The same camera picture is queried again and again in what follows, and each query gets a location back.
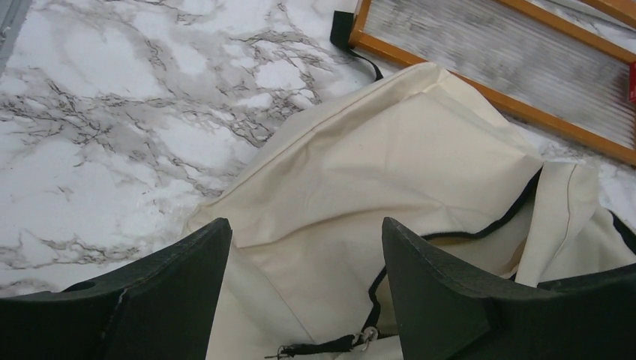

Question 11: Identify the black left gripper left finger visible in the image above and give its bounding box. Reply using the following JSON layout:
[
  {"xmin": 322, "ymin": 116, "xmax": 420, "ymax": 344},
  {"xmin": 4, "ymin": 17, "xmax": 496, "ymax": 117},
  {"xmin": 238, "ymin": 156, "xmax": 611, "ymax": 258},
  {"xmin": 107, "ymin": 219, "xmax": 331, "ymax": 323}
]
[{"xmin": 1, "ymin": 218, "xmax": 232, "ymax": 359}]

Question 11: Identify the orange wooden shelf rack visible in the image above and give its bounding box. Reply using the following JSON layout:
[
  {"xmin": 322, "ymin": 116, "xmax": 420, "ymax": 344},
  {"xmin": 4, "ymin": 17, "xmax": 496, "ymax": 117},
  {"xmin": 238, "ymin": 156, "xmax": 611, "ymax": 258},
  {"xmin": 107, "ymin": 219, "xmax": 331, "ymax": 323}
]
[{"xmin": 331, "ymin": 1, "xmax": 635, "ymax": 165}]

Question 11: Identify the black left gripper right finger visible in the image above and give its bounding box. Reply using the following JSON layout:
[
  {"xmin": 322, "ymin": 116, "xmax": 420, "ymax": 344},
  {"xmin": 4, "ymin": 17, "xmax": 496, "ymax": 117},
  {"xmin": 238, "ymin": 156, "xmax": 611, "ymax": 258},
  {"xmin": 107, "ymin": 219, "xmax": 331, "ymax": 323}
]
[{"xmin": 382, "ymin": 217, "xmax": 635, "ymax": 359}]

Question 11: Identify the cream canvas backpack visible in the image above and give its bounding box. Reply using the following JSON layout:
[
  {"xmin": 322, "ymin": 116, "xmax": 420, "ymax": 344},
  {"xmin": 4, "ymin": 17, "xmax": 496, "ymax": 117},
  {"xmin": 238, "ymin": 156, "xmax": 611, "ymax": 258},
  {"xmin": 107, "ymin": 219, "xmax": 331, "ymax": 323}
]
[{"xmin": 186, "ymin": 63, "xmax": 635, "ymax": 359}]

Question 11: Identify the red white small box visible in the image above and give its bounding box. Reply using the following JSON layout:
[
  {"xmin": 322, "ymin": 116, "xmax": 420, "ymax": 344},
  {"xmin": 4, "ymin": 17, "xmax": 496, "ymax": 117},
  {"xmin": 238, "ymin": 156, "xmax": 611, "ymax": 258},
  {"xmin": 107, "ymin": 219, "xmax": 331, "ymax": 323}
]
[{"xmin": 628, "ymin": 61, "xmax": 636, "ymax": 104}]

